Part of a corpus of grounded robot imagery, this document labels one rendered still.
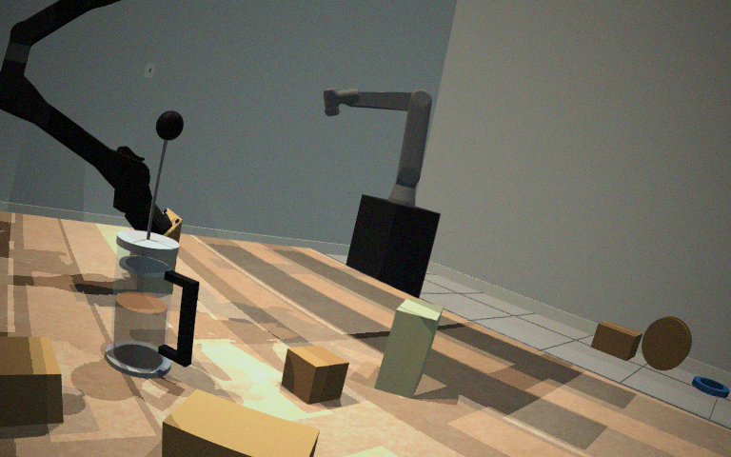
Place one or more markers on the glass french press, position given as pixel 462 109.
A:
pixel 144 274

